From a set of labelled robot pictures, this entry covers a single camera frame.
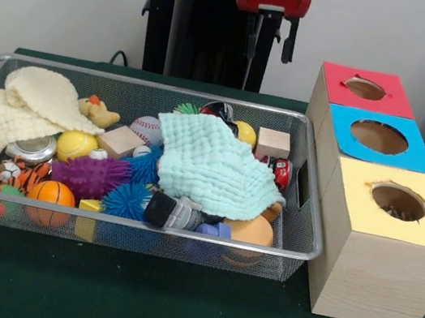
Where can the mint green cloth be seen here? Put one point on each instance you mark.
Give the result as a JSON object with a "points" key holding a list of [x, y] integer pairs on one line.
{"points": [[219, 168]]}

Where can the multicolour cartoon print cloth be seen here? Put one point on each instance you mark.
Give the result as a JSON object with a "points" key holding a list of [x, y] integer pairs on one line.
{"points": [[393, 211]]}

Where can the shallow clear mesh bin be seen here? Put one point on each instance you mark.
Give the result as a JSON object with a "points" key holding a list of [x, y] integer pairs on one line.
{"points": [[301, 224]]}

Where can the wooden box with three holes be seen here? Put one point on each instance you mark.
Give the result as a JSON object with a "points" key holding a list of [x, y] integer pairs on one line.
{"points": [[374, 270]]}

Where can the yellow ball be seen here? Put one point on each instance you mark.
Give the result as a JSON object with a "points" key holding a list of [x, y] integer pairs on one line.
{"points": [[246, 134], [75, 145]]}

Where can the small wooden cube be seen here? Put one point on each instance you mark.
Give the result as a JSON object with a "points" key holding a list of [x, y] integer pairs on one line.
{"points": [[274, 143]]}

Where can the green spiky ball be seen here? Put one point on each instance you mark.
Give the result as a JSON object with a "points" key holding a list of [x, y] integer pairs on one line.
{"points": [[187, 109]]}

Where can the white toy baseball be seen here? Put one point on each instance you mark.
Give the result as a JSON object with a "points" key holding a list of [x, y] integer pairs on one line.
{"points": [[146, 129]]}

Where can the yellow rubber duck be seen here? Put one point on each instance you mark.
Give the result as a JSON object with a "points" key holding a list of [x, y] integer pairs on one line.
{"points": [[99, 113]]}

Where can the peach orange ball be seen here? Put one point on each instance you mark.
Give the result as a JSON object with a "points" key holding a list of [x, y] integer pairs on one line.
{"points": [[252, 232]]}

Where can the cream yellow cloth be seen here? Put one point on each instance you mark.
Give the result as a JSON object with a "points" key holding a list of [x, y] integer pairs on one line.
{"points": [[32, 107]]}

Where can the orange toy basketball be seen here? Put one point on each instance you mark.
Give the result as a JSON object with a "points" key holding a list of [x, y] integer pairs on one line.
{"points": [[51, 195]]}

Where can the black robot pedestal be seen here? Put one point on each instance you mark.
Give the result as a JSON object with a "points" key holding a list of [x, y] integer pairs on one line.
{"points": [[195, 24]]}

